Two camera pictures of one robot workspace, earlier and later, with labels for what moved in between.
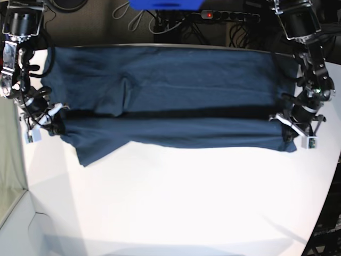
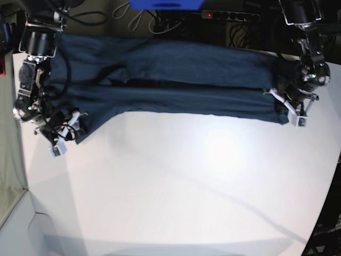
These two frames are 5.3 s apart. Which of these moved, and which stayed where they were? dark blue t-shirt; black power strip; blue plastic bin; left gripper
Moved: left gripper; dark blue t-shirt
Stayed: blue plastic bin; black power strip
